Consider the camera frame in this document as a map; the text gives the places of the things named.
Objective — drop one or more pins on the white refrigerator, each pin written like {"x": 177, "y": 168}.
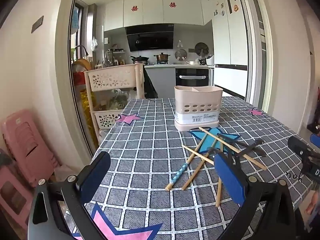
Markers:
{"x": 230, "y": 42}

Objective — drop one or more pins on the metal cooking pot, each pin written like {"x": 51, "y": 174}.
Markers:
{"x": 162, "y": 57}

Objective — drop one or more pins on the grey checked star tablecloth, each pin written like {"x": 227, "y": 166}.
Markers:
{"x": 150, "y": 142}

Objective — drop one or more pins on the hanging clear plastic bag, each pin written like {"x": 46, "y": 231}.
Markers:
{"x": 94, "y": 44}

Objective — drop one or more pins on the yellow packaged bags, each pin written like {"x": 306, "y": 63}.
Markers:
{"x": 86, "y": 107}

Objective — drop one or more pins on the curved kitchen faucet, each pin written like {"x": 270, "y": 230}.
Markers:
{"x": 81, "y": 48}

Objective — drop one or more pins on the round wall-mounted lid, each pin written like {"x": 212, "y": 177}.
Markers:
{"x": 201, "y": 48}
{"x": 180, "y": 55}

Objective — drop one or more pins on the beige plastic utensil holder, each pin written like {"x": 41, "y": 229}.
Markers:
{"x": 197, "y": 97}

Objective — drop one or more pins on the person's right hand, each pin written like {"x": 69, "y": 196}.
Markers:
{"x": 313, "y": 205}

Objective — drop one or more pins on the white wall cabinets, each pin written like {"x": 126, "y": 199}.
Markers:
{"x": 155, "y": 12}

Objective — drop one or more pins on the white rice cooker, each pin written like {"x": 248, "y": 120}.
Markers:
{"x": 210, "y": 60}

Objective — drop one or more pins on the dark wall switch plate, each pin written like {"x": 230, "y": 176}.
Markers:
{"x": 37, "y": 24}

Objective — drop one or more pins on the blue hanging cloth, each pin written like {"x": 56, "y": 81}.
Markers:
{"x": 75, "y": 21}

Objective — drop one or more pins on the wooden chopstick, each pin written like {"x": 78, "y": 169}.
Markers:
{"x": 219, "y": 195}
{"x": 197, "y": 169}
{"x": 215, "y": 136}
{"x": 197, "y": 154}

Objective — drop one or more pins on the pink plastic stool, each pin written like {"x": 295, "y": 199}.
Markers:
{"x": 12, "y": 197}

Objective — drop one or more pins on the black built-in oven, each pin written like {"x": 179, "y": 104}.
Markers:
{"x": 192, "y": 77}

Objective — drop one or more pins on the leafy greens in bag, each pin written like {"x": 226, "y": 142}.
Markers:
{"x": 120, "y": 100}

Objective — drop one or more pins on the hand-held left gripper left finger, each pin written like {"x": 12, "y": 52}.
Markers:
{"x": 96, "y": 170}

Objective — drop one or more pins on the white wall hook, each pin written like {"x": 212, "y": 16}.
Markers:
{"x": 179, "y": 43}

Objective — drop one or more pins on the group of fridge magnets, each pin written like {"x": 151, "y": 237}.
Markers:
{"x": 222, "y": 7}

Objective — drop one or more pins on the beige plastic trolley rack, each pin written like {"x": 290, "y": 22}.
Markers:
{"x": 112, "y": 78}

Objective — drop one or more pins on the black wok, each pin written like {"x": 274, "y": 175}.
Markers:
{"x": 140, "y": 59}

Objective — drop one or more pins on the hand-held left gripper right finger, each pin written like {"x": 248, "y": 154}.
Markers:
{"x": 230, "y": 177}

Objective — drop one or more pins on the white bowl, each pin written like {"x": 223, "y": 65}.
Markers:
{"x": 193, "y": 62}

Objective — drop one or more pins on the glass kettle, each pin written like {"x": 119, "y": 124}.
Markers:
{"x": 108, "y": 58}

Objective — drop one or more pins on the black range hood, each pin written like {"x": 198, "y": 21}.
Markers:
{"x": 150, "y": 38}

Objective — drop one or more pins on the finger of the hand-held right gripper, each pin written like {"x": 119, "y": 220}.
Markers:
{"x": 315, "y": 138}
{"x": 301, "y": 148}

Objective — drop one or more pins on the chopstick with blue patterned band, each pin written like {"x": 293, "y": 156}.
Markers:
{"x": 180, "y": 171}

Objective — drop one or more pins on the black bag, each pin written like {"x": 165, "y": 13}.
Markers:
{"x": 150, "y": 85}

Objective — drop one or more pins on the red paper cabinet decoration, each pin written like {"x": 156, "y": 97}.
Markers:
{"x": 135, "y": 8}
{"x": 172, "y": 5}

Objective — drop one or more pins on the stack of pink stools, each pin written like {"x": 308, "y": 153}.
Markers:
{"x": 27, "y": 140}

